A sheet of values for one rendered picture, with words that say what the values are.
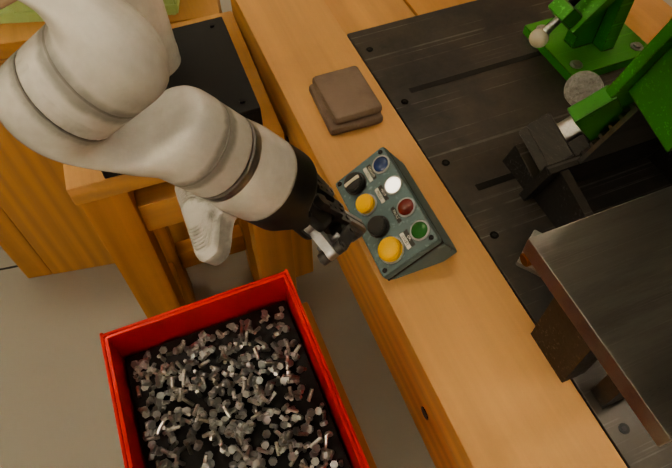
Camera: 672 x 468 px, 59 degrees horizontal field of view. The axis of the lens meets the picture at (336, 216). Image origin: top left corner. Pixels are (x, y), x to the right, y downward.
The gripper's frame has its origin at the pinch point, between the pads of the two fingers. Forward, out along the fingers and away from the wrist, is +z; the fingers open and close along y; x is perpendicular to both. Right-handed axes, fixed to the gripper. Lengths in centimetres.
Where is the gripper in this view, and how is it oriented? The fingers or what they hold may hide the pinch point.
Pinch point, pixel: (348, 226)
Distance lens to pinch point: 60.6
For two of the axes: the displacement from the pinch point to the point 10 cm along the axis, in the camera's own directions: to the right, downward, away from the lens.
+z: 5.3, 3.0, 7.9
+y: -3.8, -7.6, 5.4
